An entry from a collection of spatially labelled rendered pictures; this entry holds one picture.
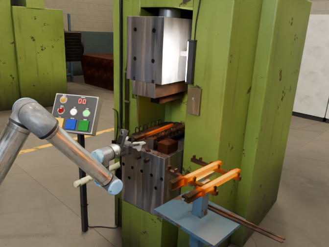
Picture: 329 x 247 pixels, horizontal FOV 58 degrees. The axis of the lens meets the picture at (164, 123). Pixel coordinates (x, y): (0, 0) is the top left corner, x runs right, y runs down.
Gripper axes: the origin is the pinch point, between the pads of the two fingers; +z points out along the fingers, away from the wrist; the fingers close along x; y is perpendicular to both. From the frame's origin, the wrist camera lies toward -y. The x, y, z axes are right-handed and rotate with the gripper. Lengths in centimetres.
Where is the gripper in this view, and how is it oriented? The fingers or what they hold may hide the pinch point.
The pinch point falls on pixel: (137, 138)
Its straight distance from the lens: 197.5
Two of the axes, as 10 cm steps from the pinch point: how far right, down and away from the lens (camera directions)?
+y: -0.4, 9.5, 3.0
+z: 6.0, -2.2, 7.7
